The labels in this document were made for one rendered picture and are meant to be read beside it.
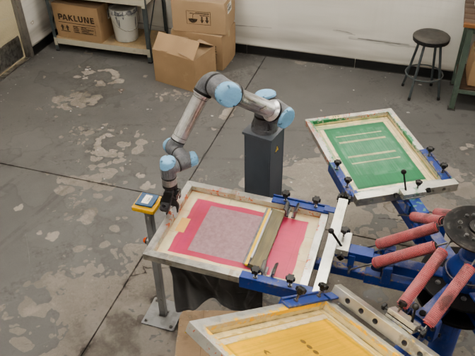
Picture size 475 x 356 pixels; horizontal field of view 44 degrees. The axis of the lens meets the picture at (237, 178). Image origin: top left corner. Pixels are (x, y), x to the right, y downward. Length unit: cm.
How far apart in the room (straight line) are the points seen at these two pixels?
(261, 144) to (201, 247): 71
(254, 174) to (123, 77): 331
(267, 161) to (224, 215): 44
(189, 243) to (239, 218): 31
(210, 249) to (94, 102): 345
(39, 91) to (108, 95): 73
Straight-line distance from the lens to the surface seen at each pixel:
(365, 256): 277
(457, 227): 260
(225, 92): 270
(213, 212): 304
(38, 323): 400
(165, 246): 288
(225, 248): 285
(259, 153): 325
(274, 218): 295
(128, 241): 435
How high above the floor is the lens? 299
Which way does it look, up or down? 38 degrees down
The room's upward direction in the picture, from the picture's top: 1 degrees counter-clockwise
